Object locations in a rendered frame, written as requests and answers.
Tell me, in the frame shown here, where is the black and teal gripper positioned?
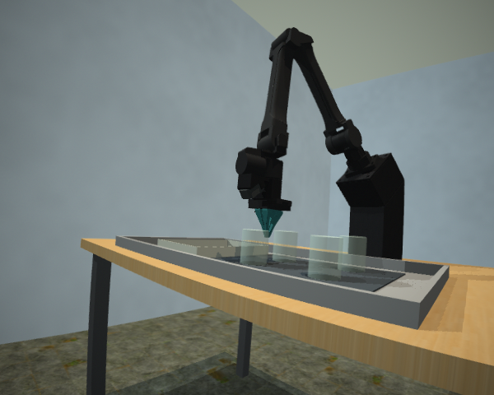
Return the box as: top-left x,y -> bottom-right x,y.
248,181 -> 291,237

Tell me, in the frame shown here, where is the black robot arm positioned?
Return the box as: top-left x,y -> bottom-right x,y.
235,27 -> 380,199

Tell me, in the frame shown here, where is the beige shallow tray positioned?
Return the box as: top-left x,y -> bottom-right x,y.
157,239 -> 241,258

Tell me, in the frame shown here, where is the clear glass jar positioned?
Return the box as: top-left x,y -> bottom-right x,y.
273,230 -> 298,263
308,235 -> 343,281
240,229 -> 269,266
339,235 -> 367,272

